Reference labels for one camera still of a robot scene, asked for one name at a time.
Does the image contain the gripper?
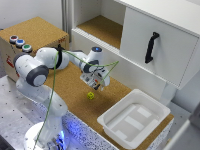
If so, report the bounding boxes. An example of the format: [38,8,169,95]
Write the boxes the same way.
[80,66,111,92]

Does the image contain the blue button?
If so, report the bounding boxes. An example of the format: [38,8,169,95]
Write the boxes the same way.
[15,38,26,49]

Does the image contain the white cabinet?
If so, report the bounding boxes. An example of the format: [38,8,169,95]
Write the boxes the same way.
[71,0,200,107]

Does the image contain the white sliding door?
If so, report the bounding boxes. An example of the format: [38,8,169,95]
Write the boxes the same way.
[119,6,200,90]

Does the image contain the yellow block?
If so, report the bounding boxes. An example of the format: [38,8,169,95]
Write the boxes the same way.
[87,92,95,101]

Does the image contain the green button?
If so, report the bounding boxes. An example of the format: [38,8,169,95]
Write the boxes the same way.
[21,43,33,54]

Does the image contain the white plastic box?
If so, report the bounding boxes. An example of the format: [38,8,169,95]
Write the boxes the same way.
[96,88,172,150]

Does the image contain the black door handle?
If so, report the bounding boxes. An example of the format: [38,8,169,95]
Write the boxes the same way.
[144,31,160,64]

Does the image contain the red button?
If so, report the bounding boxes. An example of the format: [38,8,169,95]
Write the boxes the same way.
[9,35,20,45]

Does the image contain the wooden drawer box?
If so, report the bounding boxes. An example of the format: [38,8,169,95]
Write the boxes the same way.
[0,16,71,82]

